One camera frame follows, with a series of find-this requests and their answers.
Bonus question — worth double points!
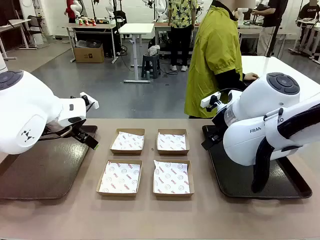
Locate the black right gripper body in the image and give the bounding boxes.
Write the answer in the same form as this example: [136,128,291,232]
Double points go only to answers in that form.
[211,113,226,149]

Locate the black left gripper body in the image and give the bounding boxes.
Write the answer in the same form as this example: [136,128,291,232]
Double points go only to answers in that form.
[69,121,94,144]

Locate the brown cardboard donut box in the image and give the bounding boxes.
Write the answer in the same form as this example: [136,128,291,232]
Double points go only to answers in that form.
[152,159,195,198]
[95,159,143,197]
[109,128,146,155]
[156,128,190,156]

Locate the white printed paper liner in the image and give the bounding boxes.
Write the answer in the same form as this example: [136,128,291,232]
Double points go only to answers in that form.
[98,160,141,194]
[153,160,195,195]
[157,131,187,152]
[111,130,145,151]

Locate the person's left forearm black sleeve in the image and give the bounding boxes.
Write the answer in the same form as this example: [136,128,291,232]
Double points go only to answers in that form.
[214,69,247,92]

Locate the black serving tray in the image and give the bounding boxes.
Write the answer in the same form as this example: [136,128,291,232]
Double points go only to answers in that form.
[201,124,313,200]

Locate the dark brown serving tray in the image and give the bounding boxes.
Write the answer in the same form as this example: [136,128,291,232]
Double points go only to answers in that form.
[0,124,99,200]

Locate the grey tray in carton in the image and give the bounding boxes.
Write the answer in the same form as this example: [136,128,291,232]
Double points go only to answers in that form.
[76,39,103,50]

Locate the person's left hand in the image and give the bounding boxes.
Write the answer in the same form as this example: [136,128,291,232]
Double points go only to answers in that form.
[243,72,260,82]

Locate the cardboard box on floor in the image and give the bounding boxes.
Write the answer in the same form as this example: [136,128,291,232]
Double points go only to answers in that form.
[73,46,105,64]

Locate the person in yellow-green jacket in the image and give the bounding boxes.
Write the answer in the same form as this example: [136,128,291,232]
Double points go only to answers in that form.
[184,0,245,120]

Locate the large white side table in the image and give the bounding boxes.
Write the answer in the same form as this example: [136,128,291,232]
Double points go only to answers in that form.
[241,55,320,101]

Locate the dark plastic stool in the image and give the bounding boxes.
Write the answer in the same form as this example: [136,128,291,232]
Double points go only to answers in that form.
[141,53,161,80]

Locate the white crumpled bag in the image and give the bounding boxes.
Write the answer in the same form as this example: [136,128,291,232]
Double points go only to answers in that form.
[146,44,161,56]

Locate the person in khaki trousers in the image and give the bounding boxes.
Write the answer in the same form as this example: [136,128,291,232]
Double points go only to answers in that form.
[252,0,282,57]

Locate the black stand pole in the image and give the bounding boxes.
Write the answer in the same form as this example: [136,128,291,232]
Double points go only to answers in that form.
[266,0,285,58]

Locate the grey office chair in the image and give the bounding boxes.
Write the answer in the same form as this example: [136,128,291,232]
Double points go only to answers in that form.
[26,14,45,50]

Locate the white standing desk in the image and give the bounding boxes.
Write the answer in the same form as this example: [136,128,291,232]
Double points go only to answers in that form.
[118,22,155,84]

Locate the wooden top desk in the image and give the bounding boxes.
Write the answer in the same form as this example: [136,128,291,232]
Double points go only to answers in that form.
[153,21,201,55]

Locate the person in red top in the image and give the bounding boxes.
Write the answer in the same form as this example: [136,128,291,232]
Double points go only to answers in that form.
[65,0,77,24]

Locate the person in floral shirt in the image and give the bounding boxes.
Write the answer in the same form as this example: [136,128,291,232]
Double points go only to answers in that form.
[167,0,197,73]

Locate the white desk with grey legs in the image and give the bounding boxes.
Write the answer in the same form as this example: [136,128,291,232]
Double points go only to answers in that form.
[0,18,32,61]

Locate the person in black printed shirt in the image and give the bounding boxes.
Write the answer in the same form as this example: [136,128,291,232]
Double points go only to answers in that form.
[297,0,320,60]

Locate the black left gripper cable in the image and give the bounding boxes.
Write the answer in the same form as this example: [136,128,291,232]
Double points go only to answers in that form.
[37,125,74,141]

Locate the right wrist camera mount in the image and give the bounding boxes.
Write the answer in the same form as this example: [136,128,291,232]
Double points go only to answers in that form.
[200,91,223,113]

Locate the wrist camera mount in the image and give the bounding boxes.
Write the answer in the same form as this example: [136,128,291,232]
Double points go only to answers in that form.
[200,91,223,113]
[79,91,100,110]

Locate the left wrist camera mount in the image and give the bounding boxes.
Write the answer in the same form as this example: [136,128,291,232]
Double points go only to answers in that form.
[79,91,100,110]

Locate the black arm cable sleeve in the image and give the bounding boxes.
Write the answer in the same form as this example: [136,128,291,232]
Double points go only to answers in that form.
[251,103,320,194]

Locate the white frame work desk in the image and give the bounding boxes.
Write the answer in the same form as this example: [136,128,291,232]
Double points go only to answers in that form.
[65,23,120,64]

